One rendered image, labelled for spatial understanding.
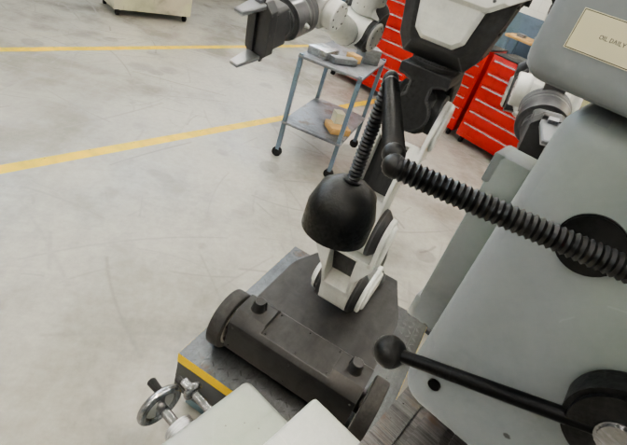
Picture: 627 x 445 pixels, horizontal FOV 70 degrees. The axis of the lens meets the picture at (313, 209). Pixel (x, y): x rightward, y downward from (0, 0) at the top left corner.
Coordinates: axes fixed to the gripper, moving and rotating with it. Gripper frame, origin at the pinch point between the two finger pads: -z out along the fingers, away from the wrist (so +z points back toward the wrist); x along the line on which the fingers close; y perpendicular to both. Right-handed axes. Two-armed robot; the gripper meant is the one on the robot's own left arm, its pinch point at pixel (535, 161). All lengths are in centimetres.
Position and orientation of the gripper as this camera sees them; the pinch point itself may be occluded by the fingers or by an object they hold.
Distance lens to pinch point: 79.4
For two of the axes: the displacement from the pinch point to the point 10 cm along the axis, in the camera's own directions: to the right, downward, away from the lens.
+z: 4.2, -6.1, 6.7
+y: 9.0, 3.4, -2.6
